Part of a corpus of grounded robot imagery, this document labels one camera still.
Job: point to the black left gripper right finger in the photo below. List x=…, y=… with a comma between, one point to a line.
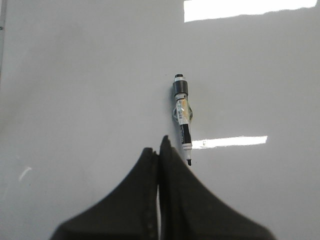
x=189, y=211

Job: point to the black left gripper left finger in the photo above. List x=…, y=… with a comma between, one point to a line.
x=129, y=212

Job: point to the black and white marker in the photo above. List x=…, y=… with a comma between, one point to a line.
x=183, y=114

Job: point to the white whiteboard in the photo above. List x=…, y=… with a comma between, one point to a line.
x=85, y=85

